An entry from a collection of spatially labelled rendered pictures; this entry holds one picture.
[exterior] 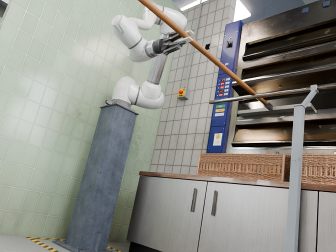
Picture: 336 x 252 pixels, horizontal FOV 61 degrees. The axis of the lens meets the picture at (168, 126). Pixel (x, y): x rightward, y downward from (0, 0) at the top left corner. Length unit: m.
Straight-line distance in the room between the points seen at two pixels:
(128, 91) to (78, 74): 0.48
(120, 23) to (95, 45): 1.05
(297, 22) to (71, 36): 1.82
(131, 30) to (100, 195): 1.08
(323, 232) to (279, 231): 0.19
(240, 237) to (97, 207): 0.94
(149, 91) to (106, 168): 0.66
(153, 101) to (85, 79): 0.62
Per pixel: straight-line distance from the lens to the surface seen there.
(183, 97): 2.80
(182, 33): 1.46
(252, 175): 1.67
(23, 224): 2.28
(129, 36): 1.62
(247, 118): 2.38
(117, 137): 2.07
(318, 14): 2.61
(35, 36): 2.39
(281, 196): 1.53
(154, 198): 1.99
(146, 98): 2.21
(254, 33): 2.78
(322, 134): 2.12
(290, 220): 1.44
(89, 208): 1.99
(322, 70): 2.15
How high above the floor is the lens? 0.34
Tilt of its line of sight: 16 degrees up
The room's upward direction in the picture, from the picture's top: 11 degrees clockwise
